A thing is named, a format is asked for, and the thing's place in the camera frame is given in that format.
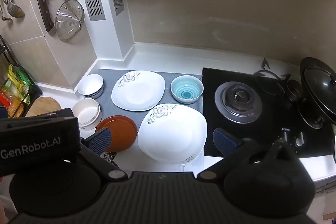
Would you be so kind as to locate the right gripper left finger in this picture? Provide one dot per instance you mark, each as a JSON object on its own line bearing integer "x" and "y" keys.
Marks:
{"x": 99, "y": 141}

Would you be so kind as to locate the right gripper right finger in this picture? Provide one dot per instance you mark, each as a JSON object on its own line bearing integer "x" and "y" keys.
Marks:
{"x": 225, "y": 142}

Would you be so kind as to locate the orange round plate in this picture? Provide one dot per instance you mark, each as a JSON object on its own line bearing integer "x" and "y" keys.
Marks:
{"x": 123, "y": 131}

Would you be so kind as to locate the plain white ribbed bowl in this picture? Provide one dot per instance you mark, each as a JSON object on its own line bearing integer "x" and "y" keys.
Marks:
{"x": 88, "y": 113}

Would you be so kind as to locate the large white floral plate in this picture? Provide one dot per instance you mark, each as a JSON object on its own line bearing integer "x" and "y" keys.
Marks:
{"x": 173, "y": 133}

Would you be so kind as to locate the white bowl blue pattern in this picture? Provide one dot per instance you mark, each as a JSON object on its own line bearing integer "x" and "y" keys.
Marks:
{"x": 91, "y": 86}

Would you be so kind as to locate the teal swirl ceramic bowl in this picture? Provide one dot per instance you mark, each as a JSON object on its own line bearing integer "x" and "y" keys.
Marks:
{"x": 186, "y": 89}

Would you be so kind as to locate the grey counter mat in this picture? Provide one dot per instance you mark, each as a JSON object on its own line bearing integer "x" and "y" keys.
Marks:
{"x": 108, "y": 108}

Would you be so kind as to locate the wooden cutting board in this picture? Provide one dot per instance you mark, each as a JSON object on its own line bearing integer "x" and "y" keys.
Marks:
{"x": 43, "y": 105}

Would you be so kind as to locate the silver gas burner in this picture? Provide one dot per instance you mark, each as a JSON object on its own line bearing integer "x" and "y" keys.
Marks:
{"x": 238, "y": 102}

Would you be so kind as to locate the black gas stove top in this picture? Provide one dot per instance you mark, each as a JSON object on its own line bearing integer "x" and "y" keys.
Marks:
{"x": 280, "y": 117}

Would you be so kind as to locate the black rack with packets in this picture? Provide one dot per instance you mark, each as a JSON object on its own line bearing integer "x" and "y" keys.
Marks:
{"x": 18, "y": 89}

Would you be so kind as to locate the black pan support grate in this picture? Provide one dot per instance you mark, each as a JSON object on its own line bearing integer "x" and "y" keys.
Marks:
{"x": 269, "y": 82}

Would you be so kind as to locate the black wok with lid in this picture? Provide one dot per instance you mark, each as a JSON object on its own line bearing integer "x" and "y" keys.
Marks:
{"x": 318, "y": 83}

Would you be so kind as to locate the wire mesh strainer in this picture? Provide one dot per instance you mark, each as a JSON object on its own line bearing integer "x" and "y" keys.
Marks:
{"x": 69, "y": 20}

